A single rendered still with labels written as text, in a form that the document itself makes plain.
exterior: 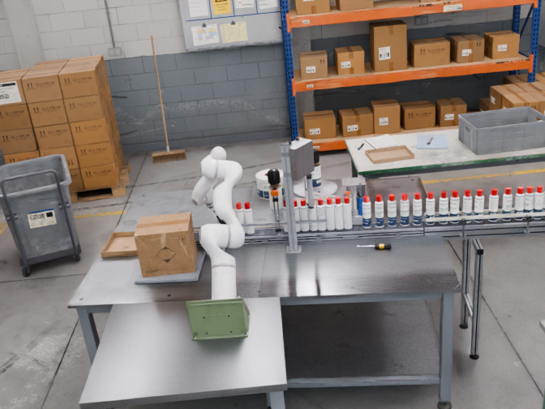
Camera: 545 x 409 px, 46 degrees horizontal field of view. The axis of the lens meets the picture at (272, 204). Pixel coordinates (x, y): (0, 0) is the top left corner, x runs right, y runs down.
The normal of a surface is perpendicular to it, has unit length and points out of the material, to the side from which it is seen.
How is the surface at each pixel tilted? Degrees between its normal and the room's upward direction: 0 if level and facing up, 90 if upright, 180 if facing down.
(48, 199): 93
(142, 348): 0
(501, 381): 0
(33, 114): 90
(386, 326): 1
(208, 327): 90
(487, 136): 90
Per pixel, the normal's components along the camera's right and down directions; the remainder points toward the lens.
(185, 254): 0.05, 0.42
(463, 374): -0.09, -0.90
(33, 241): 0.36, 0.42
